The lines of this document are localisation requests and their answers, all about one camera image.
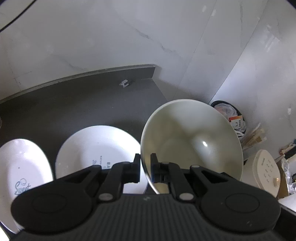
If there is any brown bowl with packets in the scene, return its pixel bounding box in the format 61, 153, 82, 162
210, 100, 246, 140

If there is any white plate Sweet print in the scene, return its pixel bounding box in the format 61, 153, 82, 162
1, 138, 54, 233

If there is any white air fryer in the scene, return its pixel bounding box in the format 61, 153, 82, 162
241, 150, 280, 197

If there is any white plate bakery print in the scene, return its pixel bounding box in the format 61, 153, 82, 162
55, 125, 149, 194

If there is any white bowl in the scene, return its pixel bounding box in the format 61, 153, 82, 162
140, 99, 243, 194

